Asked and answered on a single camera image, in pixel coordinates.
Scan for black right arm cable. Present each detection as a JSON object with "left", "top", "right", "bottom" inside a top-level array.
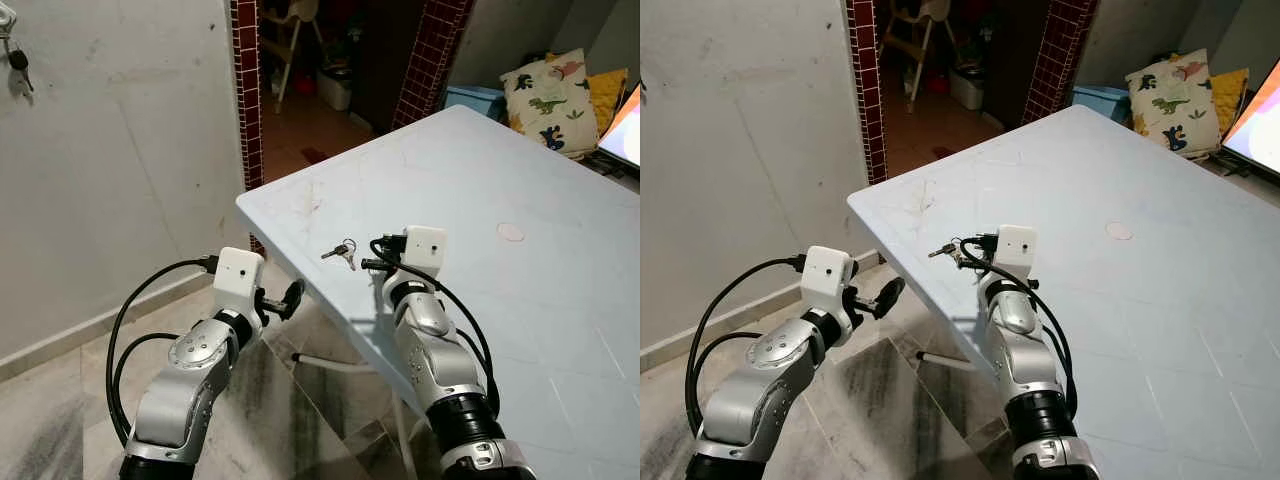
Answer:
[
  {"left": 368, "top": 236, "right": 498, "bottom": 413},
  {"left": 958, "top": 238, "right": 1077, "bottom": 417}
]

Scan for white table leg tube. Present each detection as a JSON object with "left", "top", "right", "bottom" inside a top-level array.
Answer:
[
  {"left": 917, "top": 350, "right": 991, "bottom": 374},
  {"left": 290, "top": 351, "right": 377, "bottom": 374}
]

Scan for red tiled doorway pillar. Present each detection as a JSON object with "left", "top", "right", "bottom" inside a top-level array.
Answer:
[
  {"left": 1020, "top": 0, "right": 1099, "bottom": 127},
  {"left": 845, "top": 0, "right": 890, "bottom": 187},
  {"left": 392, "top": 0, "right": 476, "bottom": 131},
  {"left": 228, "top": 0, "right": 267, "bottom": 256}
]

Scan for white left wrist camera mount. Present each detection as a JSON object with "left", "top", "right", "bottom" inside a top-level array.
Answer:
[
  {"left": 802, "top": 246, "right": 858, "bottom": 313},
  {"left": 213, "top": 247, "right": 266, "bottom": 313}
]

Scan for white plastic table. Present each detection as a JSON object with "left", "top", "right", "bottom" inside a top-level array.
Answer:
[
  {"left": 848, "top": 105, "right": 1280, "bottom": 480},
  {"left": 236, "top": 105, "right": 641, "bottom": 480}
]

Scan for keys with black fob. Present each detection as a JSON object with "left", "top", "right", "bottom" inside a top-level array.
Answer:
[{"left": 3, "top": 38, "right": 36, "bottom": 96}]

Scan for dark wooden door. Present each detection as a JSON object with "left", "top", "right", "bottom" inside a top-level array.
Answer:
[{"left": 350, "top": 0, "right": 441, "bottom": 129}]

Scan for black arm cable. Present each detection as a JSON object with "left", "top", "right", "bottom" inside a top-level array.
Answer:
[
  {"left": 958, "top": 238, "right": 1077, "bottom": 417},
  {"left": 684, "top": 255, "right": 809, "bottom": 441},
  {"left": 368, "top": 236, "right": 498, "bottom": 413},
  {"left": 105, "top": 256, "right": 220, "bottom": 447}
]

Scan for yellow pillow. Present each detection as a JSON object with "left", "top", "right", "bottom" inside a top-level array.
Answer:
[
  {"left": 1210, "top": 68, "right": 1252, "bottom": 137},
  {"left": 585, "top": 68, "right": 630, "bottom": 137}
]

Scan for white table leg frame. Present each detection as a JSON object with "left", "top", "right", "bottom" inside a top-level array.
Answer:
[{"left": 393, "top": 392, "right": 422, "bottom": 480}]

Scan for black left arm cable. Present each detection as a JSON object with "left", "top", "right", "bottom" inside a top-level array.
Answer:
[
  {"left": 105, "top": 256, "right": 220, "bottom": 447},
  {"left": 684, "top": 255, "right": 809, "bottom": 441}
]

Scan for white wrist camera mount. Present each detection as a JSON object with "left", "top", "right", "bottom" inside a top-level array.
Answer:
[
  {"left": 802, "top": 246, "right": 858, "bottom": 313},
  {"left": 992, "top": 226, "right": 1038, "bottom": 281},
  {"left": 402, "top": 226, "right": 448, "bottom": 277},
  {"left": 213, "top": 247, "right": 266, "bottom": 313}
]

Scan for blue plastic box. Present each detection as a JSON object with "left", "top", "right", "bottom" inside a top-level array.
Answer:
[
  {"left": 1072, "top": 85, "right": 1132, "bottom": 124},
  {"left": 445, "top": 85, "right": 507, "bottom": 124}
]

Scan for wooden high chair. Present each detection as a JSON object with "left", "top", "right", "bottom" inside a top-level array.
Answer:
[
  {"left": 262, "top": 0, "right": 327, "bottom": 114},
  {"left": 880, "top": 0, "right": 950, "bottom": 112}
]

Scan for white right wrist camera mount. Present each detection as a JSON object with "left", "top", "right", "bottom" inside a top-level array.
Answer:
[
  {"left": 402, "top": 226, "right": 448, "bottom": 277},
  {"left": 992, "top": 226, "right": 1038, "bottom": 281}
]

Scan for dinosaur print pillow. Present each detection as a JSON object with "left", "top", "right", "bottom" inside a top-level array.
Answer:
[
  {"left": 1125, "top": 48, "right": 1224, "bottom": 160},
  {"left": 499, "top": 48, "right": 600, "bottom": 158}
]

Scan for white bin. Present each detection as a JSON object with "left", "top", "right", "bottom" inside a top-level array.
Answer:
[
  {"left": 948, "top": 65, "right": 987, "bottom": 112},
  {"left": 318, "top": 65, "right": 354, "bottom": 112}
]

